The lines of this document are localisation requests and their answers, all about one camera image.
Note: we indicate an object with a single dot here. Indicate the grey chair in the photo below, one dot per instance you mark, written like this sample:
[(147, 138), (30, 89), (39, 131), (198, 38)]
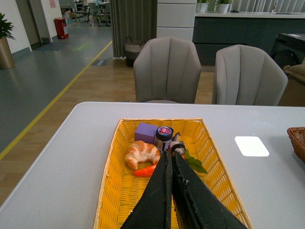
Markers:
[(167, 69), (246, 75)]

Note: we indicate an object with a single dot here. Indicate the black white animal figurine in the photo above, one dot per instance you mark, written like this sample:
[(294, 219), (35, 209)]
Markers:
[(176, 145)]

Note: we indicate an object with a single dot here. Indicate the brown wicker basket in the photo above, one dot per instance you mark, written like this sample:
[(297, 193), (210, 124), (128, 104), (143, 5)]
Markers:
[(297, 137)]

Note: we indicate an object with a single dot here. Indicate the dark counter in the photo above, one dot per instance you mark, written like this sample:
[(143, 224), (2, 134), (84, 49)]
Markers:
[(215, 31)]

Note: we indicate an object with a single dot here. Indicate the potted plant gold pot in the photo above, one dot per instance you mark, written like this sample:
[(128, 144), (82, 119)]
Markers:
[(6, 58)]

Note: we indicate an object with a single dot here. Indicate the grey chair right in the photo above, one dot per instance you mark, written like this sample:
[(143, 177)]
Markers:
[(246, 75)]

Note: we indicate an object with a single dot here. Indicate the orange toy carrot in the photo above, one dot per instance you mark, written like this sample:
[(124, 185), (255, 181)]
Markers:
[(193, 162)]

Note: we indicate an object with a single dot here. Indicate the grey chair left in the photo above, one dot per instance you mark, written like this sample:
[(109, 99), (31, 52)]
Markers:
[(167, 69)]

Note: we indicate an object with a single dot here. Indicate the purple foam block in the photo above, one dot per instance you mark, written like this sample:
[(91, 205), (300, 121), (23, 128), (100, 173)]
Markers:
[(145, 132)]

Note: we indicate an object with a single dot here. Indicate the small dark jar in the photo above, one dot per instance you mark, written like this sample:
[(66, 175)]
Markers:
[(163, 137)]

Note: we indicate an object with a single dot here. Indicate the black appliance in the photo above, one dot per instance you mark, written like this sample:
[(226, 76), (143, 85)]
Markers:
[(288, 49)]

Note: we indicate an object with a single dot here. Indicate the white potted plant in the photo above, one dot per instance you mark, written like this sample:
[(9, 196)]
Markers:
[(220, 6)]

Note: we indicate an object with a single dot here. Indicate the yellow woven basket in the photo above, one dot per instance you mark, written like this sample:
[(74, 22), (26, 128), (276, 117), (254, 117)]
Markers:
[(121, 190)]

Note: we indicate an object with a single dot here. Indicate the office chair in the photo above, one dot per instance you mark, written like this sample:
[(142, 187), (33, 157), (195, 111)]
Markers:
[(96, 13)]

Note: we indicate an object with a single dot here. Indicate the toy croissant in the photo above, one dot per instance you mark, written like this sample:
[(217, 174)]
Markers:
[(139, 152)]

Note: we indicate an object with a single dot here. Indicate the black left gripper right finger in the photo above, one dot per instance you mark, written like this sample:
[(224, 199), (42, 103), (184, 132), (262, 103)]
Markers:
[(195, 205)]

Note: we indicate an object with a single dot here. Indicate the woven laundry basket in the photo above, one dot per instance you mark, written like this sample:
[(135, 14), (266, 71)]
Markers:
[(132, 50)]

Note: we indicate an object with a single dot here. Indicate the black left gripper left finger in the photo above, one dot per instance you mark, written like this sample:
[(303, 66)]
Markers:
[(153, 210)]

